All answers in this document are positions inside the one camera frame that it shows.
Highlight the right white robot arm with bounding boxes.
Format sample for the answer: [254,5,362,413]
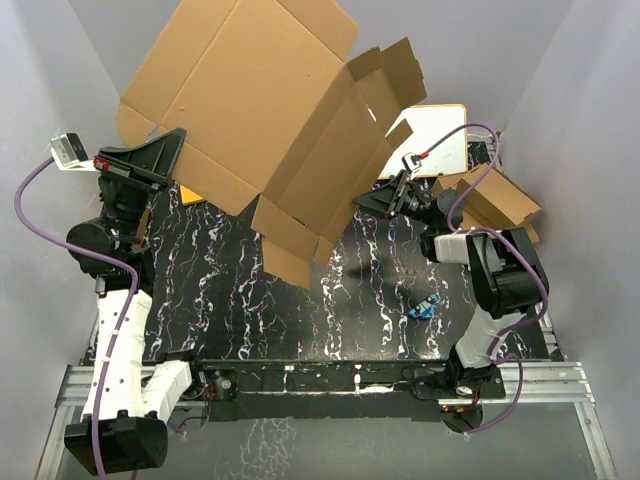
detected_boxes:
[353,170,549,397]

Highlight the yellow pad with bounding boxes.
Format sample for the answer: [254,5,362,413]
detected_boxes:
[179,185,205,206]

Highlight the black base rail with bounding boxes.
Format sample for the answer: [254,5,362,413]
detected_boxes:
[181,360,506,431]

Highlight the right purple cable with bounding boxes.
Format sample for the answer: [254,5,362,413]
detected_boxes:
[419,122,551,435]

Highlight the white board yellow frame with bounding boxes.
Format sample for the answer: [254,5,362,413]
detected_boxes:
[378,104,468,180]

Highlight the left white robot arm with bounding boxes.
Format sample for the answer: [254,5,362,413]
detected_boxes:
[64,128,207,476]

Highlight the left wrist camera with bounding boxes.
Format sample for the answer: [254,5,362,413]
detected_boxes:
[50,132,96,172]

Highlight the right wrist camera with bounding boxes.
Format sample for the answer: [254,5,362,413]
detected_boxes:
[401,153,425,172]

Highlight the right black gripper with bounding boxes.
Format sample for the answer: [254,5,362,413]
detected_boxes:
[353,170,438,228]

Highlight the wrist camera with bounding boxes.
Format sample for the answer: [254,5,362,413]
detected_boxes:
[401,153,425,172]
[50,132,96,172]

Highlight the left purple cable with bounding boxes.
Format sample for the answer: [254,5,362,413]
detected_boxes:
[13,157,141,476]

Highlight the blue toy car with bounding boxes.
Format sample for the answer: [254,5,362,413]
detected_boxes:
[409,294,441,320]

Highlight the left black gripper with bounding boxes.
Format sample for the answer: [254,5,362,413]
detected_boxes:
[92,127,185,252]

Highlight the purple cable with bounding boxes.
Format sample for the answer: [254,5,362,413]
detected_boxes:
[419,122,551,435]
[13,157,141,476]

